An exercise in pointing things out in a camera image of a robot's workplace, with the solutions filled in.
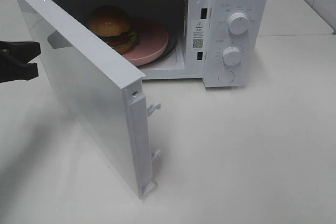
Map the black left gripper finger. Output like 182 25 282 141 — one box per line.
1 52 39 83
1 41 41 63

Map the burger with lettuce and cheese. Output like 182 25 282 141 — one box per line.
87 5 138 55

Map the white microwave door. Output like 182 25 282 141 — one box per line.
17 0 161 198

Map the pink round plate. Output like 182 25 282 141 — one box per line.
123 18 169 66

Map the round door release button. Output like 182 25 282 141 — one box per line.
218 70 235 84

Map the glass microwave turntable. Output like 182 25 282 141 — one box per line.
150 35 178 65

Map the white microwave oven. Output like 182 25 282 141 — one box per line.
52 0 266 88

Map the lower white timer knob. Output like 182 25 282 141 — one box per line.
222 46 243 66

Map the upper white power knob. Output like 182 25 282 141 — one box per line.
227 10 249 35

